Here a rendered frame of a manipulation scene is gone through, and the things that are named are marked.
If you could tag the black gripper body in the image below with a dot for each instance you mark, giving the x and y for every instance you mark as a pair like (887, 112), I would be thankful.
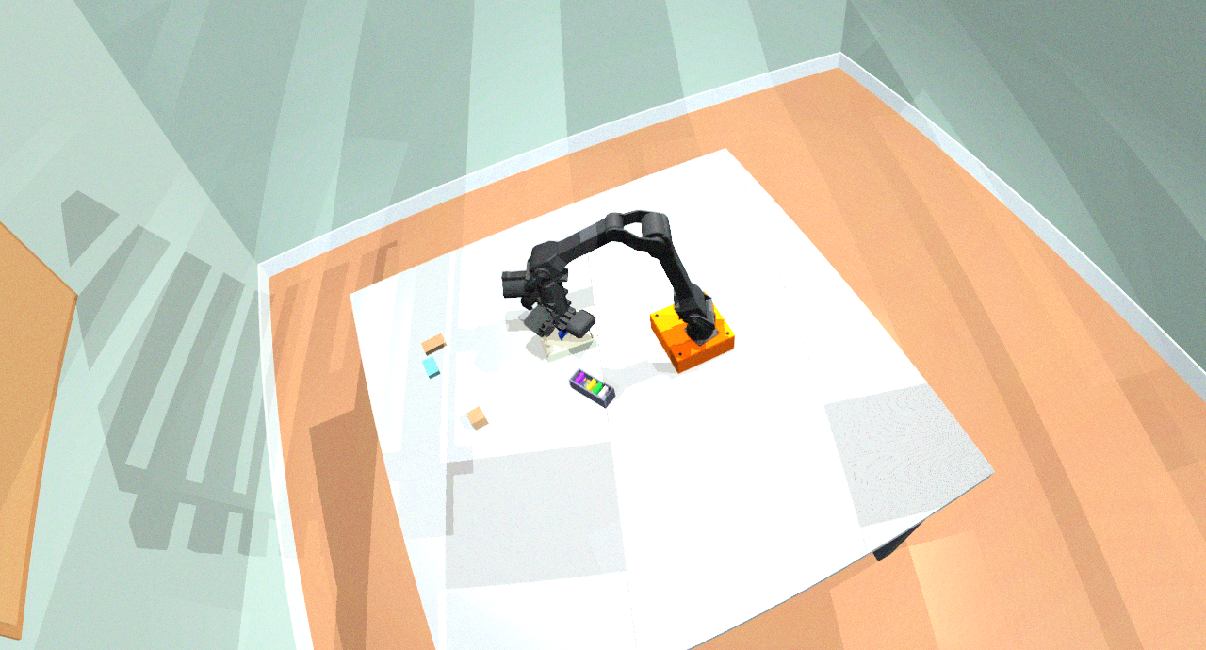
(578, 324)

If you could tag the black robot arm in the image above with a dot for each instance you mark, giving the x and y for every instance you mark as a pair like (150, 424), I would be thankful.
(546, 269)

